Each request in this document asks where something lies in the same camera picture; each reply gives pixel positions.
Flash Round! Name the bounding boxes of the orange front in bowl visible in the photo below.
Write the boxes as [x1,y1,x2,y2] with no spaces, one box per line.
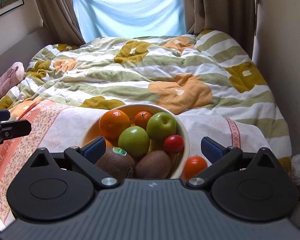
[106,139,114,147]

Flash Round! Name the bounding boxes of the floral striped duvet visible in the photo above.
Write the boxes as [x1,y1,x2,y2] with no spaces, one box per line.
[0,30,292,158]

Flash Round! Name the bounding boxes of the brown kiwi in bowl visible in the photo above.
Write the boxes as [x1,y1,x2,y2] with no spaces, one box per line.
[134,150,172,179]

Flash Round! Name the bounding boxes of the orange in bowl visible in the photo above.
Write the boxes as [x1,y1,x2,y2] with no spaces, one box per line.
[106,139,114,147]
[98,109,131,141]

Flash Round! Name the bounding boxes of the brown curtain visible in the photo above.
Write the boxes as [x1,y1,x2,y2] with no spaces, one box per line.
[183,0,256,56]
[36,0,85,46]

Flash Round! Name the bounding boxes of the brown right curtain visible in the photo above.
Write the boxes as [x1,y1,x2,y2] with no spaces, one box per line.
[183,0,256,56]

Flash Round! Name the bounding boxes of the kiwi with green sticker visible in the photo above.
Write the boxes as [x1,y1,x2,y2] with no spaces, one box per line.
[96,146,135,181]

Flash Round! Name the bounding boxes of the small green apple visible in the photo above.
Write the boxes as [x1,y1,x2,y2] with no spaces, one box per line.
[146,112,177,142]

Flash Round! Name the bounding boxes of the light blue window cloth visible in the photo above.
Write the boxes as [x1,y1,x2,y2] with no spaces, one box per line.
[72,0,186,42]

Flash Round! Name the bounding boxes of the small mandarin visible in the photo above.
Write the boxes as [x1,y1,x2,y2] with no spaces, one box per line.
[134,111,152,130]

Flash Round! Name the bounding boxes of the large green apple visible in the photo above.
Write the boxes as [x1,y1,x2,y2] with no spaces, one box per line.
[117,126,150,158]

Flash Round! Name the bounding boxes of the white pink-bordered cloth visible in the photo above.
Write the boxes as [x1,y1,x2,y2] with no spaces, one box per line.
[0,100,269,231]

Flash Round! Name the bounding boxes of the cream ceramic bowl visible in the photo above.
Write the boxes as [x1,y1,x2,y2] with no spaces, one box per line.
[80,103,190,179]

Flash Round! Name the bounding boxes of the grey bed headboard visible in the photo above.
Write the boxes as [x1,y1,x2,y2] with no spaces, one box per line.
[0,27,57,77]

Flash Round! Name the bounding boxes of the orange back in bowl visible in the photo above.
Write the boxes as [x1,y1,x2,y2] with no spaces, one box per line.
[98,109,131,141]

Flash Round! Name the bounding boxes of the brown left curtain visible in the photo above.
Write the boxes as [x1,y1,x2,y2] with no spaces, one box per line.
[36,0,85,46]

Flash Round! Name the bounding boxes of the red tomato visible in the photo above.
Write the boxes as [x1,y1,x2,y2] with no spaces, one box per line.
[164,134,185,154]
[183,155,207,180]

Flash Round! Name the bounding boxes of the pink plush pillow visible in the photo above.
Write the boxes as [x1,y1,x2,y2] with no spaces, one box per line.
[0,62,25,99]

